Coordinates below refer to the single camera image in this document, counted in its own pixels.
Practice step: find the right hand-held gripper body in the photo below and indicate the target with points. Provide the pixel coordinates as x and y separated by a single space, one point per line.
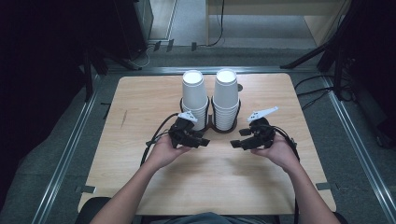
263 132

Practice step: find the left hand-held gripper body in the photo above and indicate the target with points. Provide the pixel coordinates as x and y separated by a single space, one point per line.
182 132

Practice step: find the stack of white paper cups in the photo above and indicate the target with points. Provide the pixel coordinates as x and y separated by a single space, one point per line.
194 93
225 96

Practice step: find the person's right hand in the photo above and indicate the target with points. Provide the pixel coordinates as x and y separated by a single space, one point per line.
280 152

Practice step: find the person's left hand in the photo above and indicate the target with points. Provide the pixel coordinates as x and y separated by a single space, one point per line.
163 152

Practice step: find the grey table grommet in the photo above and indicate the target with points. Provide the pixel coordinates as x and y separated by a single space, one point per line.
239 87

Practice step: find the person's clothing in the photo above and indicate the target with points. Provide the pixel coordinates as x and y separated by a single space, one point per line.
211 218

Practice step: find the grey tape piece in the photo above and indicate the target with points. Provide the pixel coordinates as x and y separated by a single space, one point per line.
323 186
87 189

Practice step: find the black tripod stand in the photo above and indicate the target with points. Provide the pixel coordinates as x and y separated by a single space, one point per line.
323 49

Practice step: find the black metal stand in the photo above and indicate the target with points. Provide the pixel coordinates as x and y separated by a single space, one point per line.
88 73

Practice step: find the black chair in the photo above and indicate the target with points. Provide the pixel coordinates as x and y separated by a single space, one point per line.
91 210

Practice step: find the light wooden furniture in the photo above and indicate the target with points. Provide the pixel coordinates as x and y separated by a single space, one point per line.
323 21

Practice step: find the metal floor rail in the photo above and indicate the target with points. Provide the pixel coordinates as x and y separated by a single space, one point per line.
67 149
358 149
211 70

